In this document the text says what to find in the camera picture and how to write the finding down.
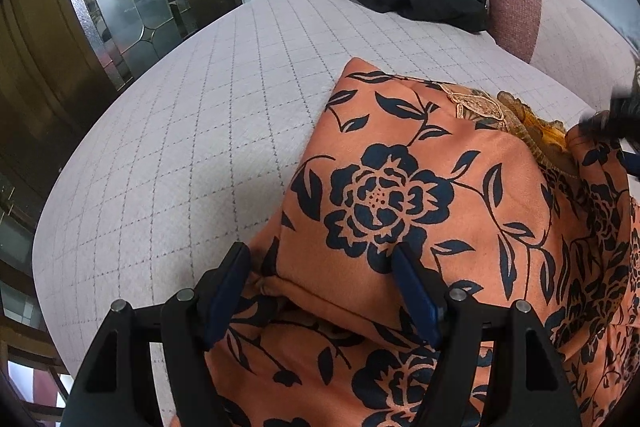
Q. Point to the pink bolster pillow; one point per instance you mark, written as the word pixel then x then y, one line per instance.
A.
pixel 517 7

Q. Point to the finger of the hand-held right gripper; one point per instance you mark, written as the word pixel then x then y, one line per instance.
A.
pixel 612 119

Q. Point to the orange floral print garment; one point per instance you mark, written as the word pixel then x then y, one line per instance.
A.
pixel 450 232

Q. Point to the wooden door with stained glass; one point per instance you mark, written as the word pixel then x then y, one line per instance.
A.
pixel 35 72

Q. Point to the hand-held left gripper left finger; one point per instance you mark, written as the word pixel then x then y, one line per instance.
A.
pixel 227 294

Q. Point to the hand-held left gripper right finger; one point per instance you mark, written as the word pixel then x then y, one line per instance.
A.
pixel 417 297

